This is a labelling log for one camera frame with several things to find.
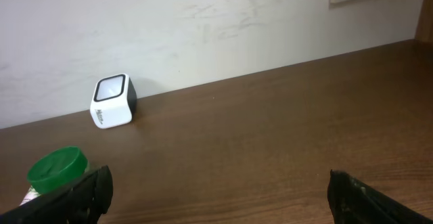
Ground white barcode scanner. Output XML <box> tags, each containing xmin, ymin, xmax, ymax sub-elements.
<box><xmin>89</xmin><ymin>73</ymin><xmax>137</xmax><ymax>129</ymax></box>

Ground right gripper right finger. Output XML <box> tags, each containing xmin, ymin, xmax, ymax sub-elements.
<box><xmin>327</xmin><ymin>171</ymin><xmax>432</xmax><ymax>224</ymax></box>

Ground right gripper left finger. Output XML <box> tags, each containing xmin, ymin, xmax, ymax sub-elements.
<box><xmin>1</xmin><ymin>166</ymin><xmax>114</xmax><ymax>224</ymax></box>

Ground green lid jar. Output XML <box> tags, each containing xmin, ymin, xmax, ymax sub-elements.
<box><xmin>20</xmin><ymin>146</ymin><xmax>90</xmax><ymax>205</ymax></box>

